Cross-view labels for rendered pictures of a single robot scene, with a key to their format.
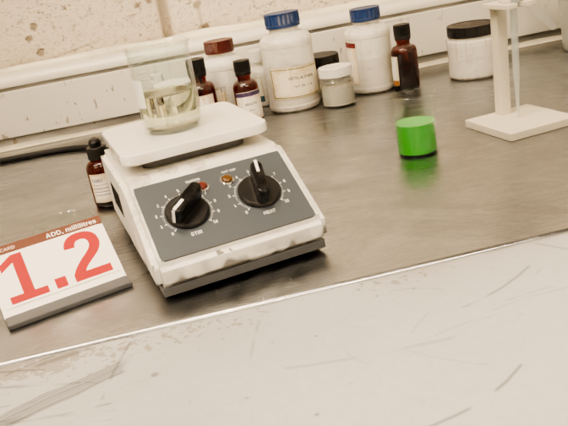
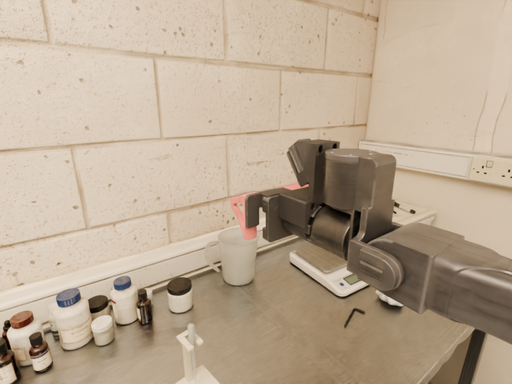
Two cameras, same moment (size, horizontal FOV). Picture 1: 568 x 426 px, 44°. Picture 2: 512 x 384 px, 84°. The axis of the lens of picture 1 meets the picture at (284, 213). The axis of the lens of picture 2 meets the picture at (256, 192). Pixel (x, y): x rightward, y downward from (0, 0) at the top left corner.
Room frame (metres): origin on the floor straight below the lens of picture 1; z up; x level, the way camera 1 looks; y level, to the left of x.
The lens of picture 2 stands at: (0.27, -0.16, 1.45)
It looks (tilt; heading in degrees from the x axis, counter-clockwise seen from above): 17 degrees down; 332
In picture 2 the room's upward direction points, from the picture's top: straight up
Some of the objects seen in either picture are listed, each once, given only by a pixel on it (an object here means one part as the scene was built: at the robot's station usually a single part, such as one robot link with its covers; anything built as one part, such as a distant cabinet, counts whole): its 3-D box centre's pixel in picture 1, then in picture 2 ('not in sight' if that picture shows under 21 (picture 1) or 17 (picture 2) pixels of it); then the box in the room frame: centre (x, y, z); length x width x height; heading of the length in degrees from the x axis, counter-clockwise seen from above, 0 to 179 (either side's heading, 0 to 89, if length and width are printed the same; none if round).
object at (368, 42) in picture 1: (368, 49); (125, 299); (1.00, -0.16, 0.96); 0.06 x 0.06 x 0.11
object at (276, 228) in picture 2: not in sight; (305, 216); (0.56, -0.39, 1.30); 0.10 x 0.07 x 0.07; 97
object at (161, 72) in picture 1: (166, 84); not in sight; (0.59, 0.08, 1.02); 0.06 x 0.05 x 0.08; 150
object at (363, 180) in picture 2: not in sight; (369, 209); (0.47, -0.40, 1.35); 0.12 x 0.09 x 0.12; 7
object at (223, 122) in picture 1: (180, 130); not in sight; (0.59, 0.07, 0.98); 0.12 x 0.12 x 0.01; 18
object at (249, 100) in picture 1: (246, 92); (39, 351); (0.92, 0.02, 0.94); 0.03 x 0.03 x 0.08
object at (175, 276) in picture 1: (199, 186); not in sight; (0.56, 0.07, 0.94); 0.22 x 0.13 x 0.08; 18
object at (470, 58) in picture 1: (472, 49); (180, 294); (0.98, -0.30, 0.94); 0.07 x 0.07 x 0.07
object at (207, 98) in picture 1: (201, 95); (3, 362); (0.92, 0.08, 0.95); 0.04 x 0.04 x 0.10
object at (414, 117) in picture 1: (414, 122); not in sight; (0.68, -0.14, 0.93); 0.04 x 0.04 x 0.06
